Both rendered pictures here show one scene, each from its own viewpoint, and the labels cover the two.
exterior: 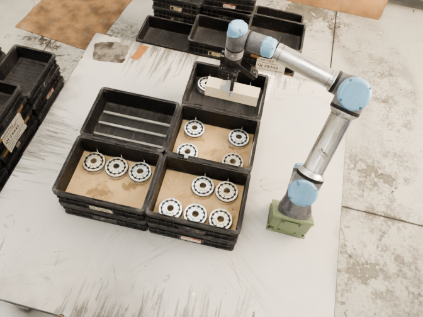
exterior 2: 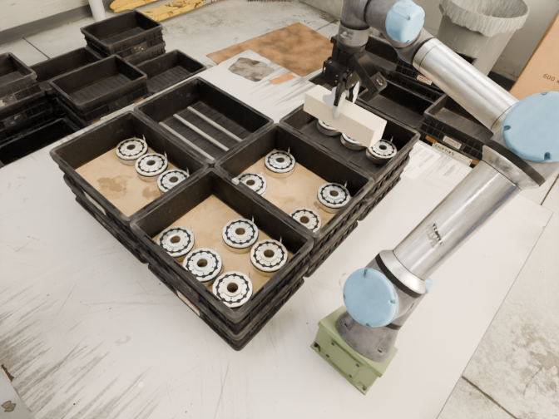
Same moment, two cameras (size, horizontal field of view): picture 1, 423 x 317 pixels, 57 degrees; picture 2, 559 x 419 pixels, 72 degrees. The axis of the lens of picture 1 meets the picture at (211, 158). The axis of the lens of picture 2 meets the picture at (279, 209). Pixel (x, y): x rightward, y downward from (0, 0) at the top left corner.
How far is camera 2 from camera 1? 0.85 m
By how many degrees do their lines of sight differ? 20
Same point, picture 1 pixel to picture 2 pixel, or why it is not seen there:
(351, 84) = (543, 101)
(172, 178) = (210, 208)
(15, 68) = (166, 72)
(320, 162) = (422, 250)
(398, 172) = not seen: outside the picture
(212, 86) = (314, 96)
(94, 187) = (112, 177)
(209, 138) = (294, 182)
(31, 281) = not seen: outside the picture
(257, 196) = (325, 293)
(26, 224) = (29, 193)
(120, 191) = (136, 194)
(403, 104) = not seen: outside the picture
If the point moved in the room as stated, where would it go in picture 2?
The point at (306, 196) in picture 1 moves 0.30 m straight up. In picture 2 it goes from (371, 305) to (425, 206)
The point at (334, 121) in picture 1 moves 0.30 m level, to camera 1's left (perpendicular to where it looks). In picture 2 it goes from (479, 176) to (333, 110)
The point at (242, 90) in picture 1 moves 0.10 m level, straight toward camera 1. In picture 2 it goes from (354, 115) to (334, 131)
